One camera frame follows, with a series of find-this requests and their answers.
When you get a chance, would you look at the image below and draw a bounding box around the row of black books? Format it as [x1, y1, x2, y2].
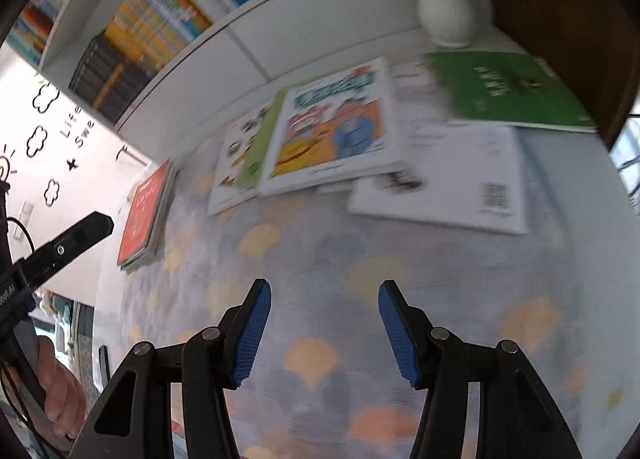
[67, 34, 151, 124]

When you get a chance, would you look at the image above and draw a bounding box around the row of mixed colourful books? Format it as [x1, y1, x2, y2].
[10, 0, 108, 67]

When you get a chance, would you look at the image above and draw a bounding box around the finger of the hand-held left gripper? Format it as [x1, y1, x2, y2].
[22, 212, 115, 286]

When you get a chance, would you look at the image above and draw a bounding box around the white book pink flower print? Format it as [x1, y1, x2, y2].
[346, 122, 531, 236]

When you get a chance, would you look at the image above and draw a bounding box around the row of yellow orange books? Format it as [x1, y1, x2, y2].
[102, 0, 212, 72]

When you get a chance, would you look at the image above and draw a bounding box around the white book yellow robe figure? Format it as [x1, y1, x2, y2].
[206, 102, 281, 217]

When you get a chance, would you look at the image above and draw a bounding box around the window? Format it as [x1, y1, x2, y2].
[607, 106, 640, 217]

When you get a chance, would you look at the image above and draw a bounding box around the white bookshelf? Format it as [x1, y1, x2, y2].
[7, 0, 436, 140]

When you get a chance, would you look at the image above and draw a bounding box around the lime green thin book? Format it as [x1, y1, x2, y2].
[235, 89, 288, 190]

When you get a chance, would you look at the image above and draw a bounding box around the dark green book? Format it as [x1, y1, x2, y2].
[425, 50, 598, 133]

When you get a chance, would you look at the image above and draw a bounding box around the person's left hand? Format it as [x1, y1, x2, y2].
[34, 335, 89, 439]

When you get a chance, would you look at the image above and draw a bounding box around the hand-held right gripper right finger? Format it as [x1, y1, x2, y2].
[377, 280, 583, 459]

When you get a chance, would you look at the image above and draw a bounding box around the plain white book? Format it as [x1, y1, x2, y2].
[387, 59, 453, 140]

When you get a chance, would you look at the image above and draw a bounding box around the cartoon picture book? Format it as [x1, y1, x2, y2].
[257, 56, 406, 197]

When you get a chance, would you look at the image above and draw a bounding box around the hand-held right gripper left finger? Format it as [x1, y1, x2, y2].
[67, 279, 273, 459]

